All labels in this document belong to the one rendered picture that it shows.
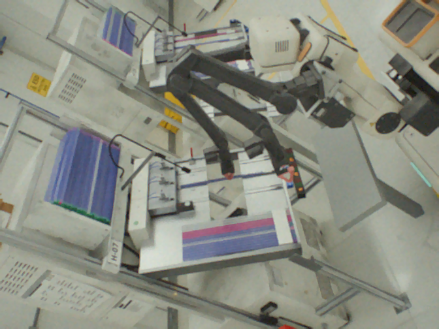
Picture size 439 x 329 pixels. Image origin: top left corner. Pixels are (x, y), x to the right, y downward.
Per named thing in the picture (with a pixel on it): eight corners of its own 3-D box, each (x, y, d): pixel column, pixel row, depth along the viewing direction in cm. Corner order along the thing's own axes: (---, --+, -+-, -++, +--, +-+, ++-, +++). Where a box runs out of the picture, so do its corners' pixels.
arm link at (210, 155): (225, 142, 213) (223, 132, 220) (202, 148, 213) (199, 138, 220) (230, 162, 220) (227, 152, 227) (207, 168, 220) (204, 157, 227)
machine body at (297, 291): (323, 222, 296) (250, 185, 268) (357, 324, 244) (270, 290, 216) (257, 273, 328) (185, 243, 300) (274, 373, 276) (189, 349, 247)
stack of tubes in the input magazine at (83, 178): (120, 147, 237) (71, 123, 225) (111, 222, 199) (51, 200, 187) (108, 162, 243) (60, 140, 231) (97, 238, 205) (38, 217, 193)
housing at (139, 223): (155, 175, 254) (149, 156, 245) (153, 246, 218) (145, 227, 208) (141, 177, 255) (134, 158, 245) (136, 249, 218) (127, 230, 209)
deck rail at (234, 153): (274, 151, 252) (274, 142, 248) (275, 153, 251) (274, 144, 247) (147, 172, 255) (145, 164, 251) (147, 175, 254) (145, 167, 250)
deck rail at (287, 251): (301, 251, 201) (300, 243, 197) (302, 255, 200) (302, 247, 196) (142, 277, 205) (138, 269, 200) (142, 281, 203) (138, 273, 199)
